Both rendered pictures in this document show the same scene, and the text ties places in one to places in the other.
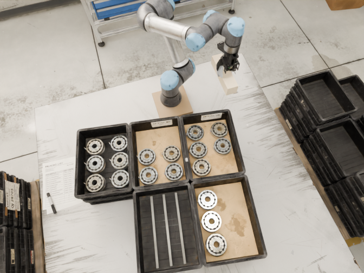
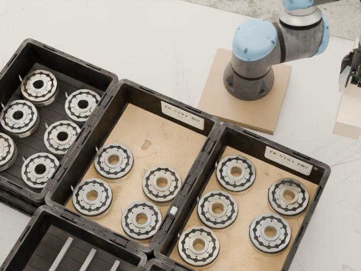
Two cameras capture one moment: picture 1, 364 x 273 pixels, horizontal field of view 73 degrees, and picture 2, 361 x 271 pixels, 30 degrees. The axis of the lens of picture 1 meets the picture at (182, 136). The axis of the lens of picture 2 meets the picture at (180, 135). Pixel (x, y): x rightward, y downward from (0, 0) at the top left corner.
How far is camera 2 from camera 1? 0.44 m
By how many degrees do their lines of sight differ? 15
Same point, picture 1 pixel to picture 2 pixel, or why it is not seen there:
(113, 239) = not seen: outside the picture
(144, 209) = (44, 253)
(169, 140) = (179, 157)
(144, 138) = (135, 126)
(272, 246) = not seen: outside the picture
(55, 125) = (9, 8)
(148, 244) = not seen: outside the picture
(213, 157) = (237, 244)
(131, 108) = (160, 55)
